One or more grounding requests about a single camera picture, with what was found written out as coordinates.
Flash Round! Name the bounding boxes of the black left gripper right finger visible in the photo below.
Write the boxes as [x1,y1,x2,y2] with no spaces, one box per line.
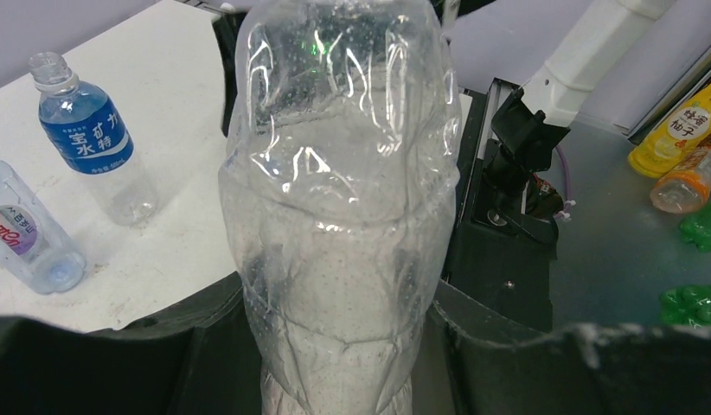
[413,283,711,414]

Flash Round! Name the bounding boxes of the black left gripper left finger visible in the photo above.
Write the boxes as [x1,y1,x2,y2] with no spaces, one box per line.
[0,274,261,414]

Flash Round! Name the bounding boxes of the clear bottle white cap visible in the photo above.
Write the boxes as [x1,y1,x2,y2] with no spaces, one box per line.
[0,160,86,295]

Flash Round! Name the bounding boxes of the clear unlabelled bottle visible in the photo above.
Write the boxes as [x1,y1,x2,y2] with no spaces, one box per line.
[218,1,462,414]

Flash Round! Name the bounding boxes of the blue label clear bottle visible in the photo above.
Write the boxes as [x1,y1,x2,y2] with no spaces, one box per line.
[29,52,158,226]

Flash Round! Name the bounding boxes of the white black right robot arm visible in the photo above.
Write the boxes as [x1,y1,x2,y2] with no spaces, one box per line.
[484,0,673,195]

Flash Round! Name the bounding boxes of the orange label drink bottle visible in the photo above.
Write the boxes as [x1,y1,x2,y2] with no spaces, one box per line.
[650,134,711,214]

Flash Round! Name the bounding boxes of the yellow label drink bottle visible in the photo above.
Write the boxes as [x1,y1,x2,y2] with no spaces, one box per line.
[627,83,711,178]

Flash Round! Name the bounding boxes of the green plastic object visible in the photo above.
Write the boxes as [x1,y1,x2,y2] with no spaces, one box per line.
[679,201,711,252]
[659,284,711,329]

